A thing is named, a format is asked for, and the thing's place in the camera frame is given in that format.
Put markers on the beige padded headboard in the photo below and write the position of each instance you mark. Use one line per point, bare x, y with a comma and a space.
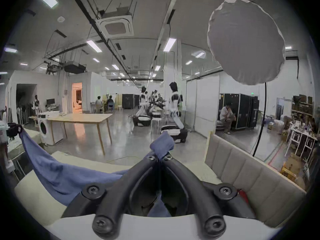
250, 169

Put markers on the white humanoid robot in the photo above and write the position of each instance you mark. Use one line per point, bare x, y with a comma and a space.
175, 99
143, 99

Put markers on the round softbox lamp on stand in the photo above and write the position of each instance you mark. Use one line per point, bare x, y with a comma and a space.
245, 41

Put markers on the black equipment cabinets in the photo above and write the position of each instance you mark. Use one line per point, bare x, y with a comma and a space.
242, 109
128, 101

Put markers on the long wooden table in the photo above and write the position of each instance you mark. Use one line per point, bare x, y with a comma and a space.
80, 117

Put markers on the brown carton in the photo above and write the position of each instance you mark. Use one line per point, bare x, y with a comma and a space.
292, 164

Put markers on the white cluttered table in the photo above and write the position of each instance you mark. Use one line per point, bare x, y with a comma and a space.
300, 134

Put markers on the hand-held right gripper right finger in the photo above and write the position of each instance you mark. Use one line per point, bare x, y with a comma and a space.
197, 191

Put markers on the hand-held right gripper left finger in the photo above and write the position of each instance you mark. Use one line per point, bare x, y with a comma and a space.
117, 191

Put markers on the cluttered storage shelf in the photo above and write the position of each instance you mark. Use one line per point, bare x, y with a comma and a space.
302, 109

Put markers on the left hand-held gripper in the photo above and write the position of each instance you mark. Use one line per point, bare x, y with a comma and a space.
2, 132

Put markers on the white washing machine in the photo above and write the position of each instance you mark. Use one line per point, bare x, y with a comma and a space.
50, 131

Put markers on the bed with beige sheet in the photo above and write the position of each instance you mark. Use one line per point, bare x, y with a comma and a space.
32, 199

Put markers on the white round stool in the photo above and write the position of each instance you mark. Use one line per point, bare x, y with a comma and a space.
156, 120

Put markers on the blue garment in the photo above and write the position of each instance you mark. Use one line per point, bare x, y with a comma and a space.
50, 169

